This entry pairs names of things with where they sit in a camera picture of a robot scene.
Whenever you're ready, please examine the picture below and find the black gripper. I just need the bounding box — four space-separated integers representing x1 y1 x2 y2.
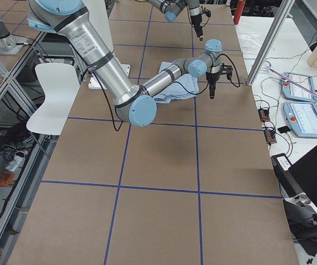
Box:
190 14 203 41
207 72 220 99

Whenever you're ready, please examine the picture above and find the light blue button shirt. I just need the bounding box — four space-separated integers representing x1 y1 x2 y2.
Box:
152 62 199 104

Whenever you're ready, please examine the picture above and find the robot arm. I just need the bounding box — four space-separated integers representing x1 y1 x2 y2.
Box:
147 0 209 41
28 1 222 126

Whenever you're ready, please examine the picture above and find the red cylinder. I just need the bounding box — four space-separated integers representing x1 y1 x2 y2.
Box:
233 0 246 25

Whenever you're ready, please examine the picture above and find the clear plastic bag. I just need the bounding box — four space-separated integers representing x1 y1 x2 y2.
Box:
237 31 263 55

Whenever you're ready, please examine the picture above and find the orange terminal block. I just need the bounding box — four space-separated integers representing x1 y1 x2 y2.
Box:
258 108 271 122

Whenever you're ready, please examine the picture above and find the reacher grabber stick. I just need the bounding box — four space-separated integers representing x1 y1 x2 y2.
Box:
266 66 317 98

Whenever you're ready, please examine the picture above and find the upper blue teach pendant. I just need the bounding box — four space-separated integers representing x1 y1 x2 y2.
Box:
280 71 317 102

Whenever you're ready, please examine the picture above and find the blue teach pendant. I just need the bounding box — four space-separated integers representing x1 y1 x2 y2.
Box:
283 101 317 139
280 71 317 102

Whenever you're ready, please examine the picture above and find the lower blue teach pendant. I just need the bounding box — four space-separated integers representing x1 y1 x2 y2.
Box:
283 101 317 139

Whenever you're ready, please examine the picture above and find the black laptop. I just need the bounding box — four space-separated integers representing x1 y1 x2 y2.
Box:
271 145 317 207

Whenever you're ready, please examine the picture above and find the white chair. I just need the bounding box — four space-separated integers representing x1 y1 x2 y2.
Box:
27 63 80 135

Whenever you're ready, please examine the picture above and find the black monitor stand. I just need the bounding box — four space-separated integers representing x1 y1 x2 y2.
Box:
283 200 317 256

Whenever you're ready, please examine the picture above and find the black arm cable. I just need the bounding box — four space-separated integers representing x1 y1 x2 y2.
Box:
92 53 241 132

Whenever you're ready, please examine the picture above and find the aluminium frame post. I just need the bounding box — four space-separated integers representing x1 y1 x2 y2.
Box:
246 0 295 86

